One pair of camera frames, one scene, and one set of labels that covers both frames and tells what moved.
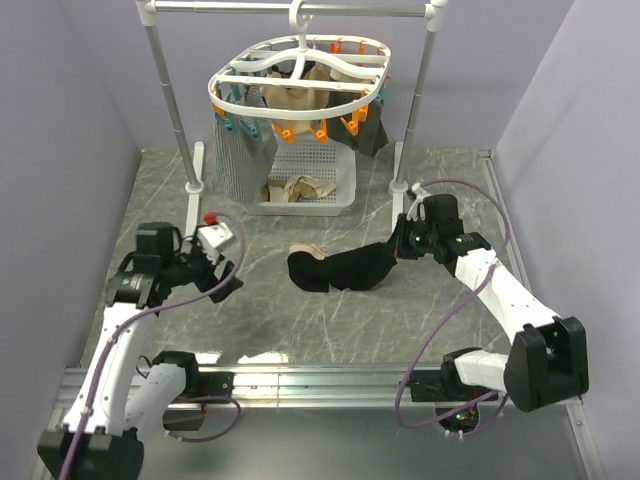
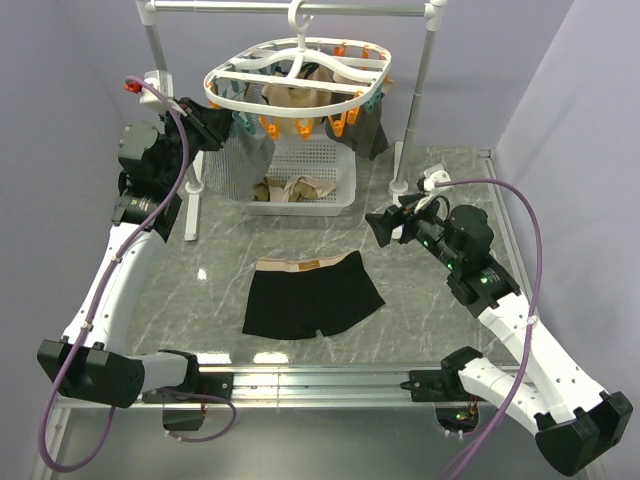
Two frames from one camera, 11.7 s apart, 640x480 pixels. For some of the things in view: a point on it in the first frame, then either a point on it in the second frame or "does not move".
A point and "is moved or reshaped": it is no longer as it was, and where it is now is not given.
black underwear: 350,271 is moved or reshaped
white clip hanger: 297,81 is moved or reshaped
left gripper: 209,277 -> 212,125
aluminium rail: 284,388 does not move
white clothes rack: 192,154 does not move
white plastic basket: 312,158 does not move
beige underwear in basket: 297,188 does not move
